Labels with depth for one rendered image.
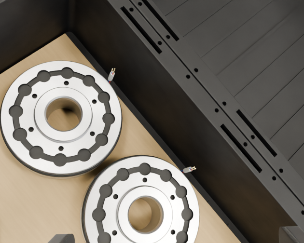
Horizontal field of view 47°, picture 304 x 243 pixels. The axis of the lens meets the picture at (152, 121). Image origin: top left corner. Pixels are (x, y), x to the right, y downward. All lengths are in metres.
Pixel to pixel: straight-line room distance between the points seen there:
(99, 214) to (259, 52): 0.26
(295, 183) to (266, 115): 0.14
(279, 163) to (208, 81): 0.08
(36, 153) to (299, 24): 0.35
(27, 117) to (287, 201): 0.22
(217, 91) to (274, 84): 0.17
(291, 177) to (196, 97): 0.09
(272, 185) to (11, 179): 0.22
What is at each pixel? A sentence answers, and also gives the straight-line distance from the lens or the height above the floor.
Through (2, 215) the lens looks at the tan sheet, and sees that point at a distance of 0.33.
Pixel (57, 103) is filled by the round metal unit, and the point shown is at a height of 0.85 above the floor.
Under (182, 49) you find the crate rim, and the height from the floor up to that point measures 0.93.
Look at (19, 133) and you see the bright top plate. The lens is 0.31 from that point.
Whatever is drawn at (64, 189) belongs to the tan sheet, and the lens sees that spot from 0.33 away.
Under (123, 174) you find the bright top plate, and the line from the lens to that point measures 0.31.
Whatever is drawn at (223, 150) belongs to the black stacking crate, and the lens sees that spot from 0.27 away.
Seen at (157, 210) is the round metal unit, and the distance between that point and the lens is 0.32.
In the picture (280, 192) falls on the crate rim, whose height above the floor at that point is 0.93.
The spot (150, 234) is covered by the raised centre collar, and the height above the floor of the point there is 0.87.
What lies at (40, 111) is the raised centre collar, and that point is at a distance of 0.30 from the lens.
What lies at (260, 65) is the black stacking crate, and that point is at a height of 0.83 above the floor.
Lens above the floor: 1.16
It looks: 70 degrees down
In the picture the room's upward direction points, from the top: 47 degrees clockwise
